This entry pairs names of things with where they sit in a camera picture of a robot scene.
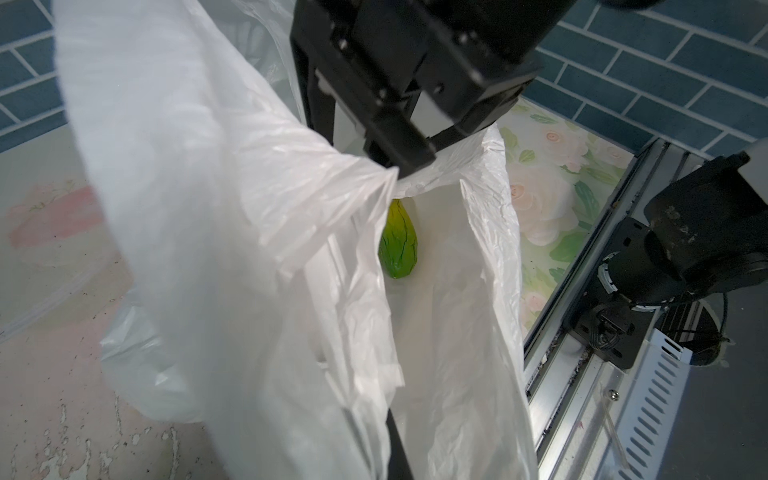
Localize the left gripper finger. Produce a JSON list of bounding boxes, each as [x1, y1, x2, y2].
[[386, 410, 414, 480]]

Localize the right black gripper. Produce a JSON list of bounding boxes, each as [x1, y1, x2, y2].
[[290, 1, 570, 177]]

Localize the white plastic bag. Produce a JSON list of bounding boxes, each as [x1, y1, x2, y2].
[[53, 1, 538, 479]]

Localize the green yellow mango fruit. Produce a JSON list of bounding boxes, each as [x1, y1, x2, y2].
[[378, 199, 418, 279]]

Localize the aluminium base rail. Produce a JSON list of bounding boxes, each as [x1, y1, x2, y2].
[[524, 140, 704, 479]]

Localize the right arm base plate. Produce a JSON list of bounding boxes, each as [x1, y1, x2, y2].
[[564, 217, 653, 371]]

